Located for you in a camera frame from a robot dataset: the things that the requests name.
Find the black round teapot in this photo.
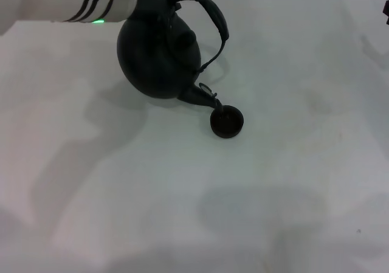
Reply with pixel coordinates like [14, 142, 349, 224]
[116, 0, 229, 125]

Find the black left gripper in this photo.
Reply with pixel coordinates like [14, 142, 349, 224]
[135, 0, 183, 21]

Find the small dark brown teacup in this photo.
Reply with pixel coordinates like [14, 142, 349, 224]
[210, 105, 245, 139]

